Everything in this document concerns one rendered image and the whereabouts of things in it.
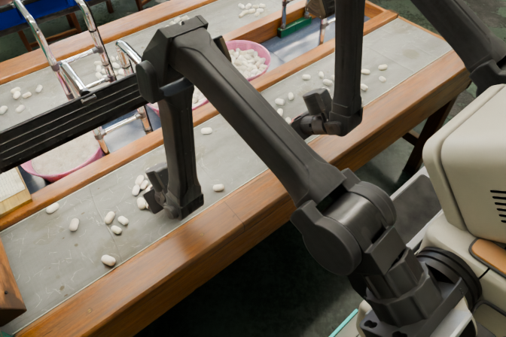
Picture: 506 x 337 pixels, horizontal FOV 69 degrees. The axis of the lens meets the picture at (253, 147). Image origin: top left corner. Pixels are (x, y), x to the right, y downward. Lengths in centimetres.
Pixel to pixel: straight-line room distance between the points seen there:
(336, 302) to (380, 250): 132
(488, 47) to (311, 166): 41
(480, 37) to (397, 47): 99
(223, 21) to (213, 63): 131
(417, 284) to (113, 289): 73
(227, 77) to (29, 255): 83
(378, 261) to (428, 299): 7
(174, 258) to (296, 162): 60
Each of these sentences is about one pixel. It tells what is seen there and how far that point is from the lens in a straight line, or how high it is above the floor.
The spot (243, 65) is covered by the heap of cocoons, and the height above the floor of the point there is 74.
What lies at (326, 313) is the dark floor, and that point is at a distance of 176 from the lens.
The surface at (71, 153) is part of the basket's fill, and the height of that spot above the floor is 73.
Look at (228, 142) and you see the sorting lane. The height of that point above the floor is 74.
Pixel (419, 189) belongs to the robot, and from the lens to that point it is 82.
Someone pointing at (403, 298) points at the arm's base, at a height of 123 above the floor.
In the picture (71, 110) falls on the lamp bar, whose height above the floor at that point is 110.
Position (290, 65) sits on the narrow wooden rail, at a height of 76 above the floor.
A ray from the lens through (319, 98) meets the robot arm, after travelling 100.
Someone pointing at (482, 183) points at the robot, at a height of 132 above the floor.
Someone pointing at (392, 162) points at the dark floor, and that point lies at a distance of 225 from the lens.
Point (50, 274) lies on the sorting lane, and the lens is 114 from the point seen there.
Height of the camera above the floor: 167
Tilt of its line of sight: 49 degrees down
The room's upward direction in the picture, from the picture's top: 2 degrees counter-clockwise
